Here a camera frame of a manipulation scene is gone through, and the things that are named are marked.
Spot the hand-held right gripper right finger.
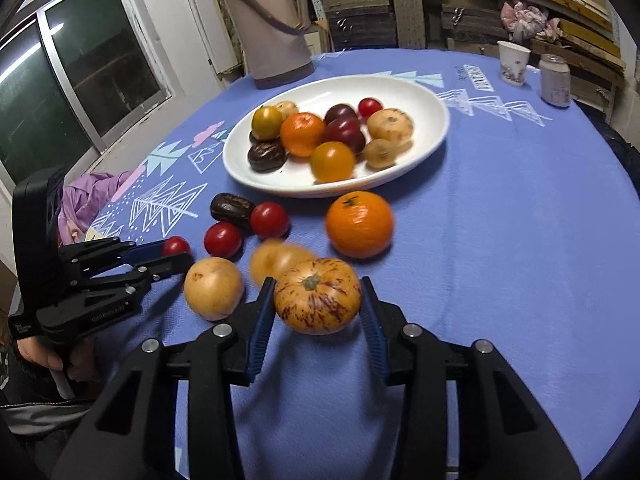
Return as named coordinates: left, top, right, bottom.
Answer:
left=359, top=276, right=583, bottom=480

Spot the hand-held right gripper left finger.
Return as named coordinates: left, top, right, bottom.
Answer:
left=50, top=276, right=278, bottom=480

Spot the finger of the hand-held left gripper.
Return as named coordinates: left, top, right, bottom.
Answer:
left=60, top=239, right=171, bottom=275
left=75, top=252, right=195, bottom=297

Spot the large striped pepino melon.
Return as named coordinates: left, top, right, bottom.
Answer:
left=273, top=258, right=362, bottom=335

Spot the white oval plate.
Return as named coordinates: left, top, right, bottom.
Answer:
left=222, top=75, right=450, bottom=198

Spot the person's left hand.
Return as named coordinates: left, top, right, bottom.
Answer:
left=15, top=335, right=98, bottom=382

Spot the smooth yellow round fruit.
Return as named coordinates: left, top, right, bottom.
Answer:
left=183, top=257, right=246, bottom=322

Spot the purple cloth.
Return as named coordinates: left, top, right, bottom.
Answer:
left=57, top=171, right=136, bottom=241

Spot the yellow oblong fruit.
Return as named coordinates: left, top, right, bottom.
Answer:
left=250, top=240, right=317, bottom=286

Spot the dark brown wrinkled fruit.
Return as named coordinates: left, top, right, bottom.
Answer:
left=248, top=141, right=288, bottom=173
left=210, top=193, right=257, bottom=231

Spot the large orange tangerine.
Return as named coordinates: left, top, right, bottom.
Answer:
left=326, top=191, right=395, bottom=260

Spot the person's dark jacket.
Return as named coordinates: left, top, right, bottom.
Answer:
left=0, top=330, right=101, bottom=480

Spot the greenish yellow tangerine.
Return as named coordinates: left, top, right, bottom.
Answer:
left=251, top=106, right=284, bottom=141

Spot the small brownish yellow fruit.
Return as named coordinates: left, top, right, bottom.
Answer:
left=363, top=139, right=413, bottom=170

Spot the sliding glass window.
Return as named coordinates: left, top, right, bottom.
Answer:
left=0, top=0, right=173, bottom=196

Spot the bright orange tangerine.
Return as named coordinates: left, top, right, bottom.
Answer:
left=280, top=112, right=327, bottom=158

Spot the dark red plum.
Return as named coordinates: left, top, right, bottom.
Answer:
left=322, top=117, right=367, bottom=155

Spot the dark purple plum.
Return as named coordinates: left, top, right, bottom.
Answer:
left=324, top=103, right=358, bottom=126

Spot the beige thermos flask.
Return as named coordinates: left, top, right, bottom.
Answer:
left=220, top=0, right=316, bottom=90

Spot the cardboard box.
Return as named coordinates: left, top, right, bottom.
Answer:
left=305, top=22, right=331, bottom=53

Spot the white paper cup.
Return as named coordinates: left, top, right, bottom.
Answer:
left=497, top=41, right=531, bottom=88

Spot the stack of brown boards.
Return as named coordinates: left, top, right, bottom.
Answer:
left=310, top=0, right=628, bottom=121

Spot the dark cloth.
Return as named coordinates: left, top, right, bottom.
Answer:
left=585, top=105, right=640, bottom=176

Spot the pale beverage can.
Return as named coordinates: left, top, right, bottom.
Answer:
left=539, top=54, right=572, bottom=108

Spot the pink floral cloth bundle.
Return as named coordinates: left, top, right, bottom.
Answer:
left=500, top=1, right=561, bottom=43

